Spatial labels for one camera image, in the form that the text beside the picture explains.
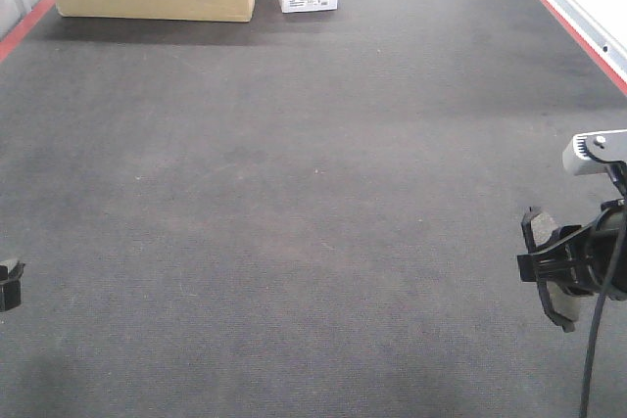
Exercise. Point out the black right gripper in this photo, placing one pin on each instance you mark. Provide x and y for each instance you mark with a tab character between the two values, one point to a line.
576	257

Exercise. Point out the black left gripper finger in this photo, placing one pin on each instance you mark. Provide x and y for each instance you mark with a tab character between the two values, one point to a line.
12	271

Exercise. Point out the grey brake pad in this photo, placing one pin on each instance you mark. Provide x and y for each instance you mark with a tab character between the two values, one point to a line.
544	265

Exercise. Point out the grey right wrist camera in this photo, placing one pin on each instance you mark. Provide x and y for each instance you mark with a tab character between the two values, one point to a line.
591	152

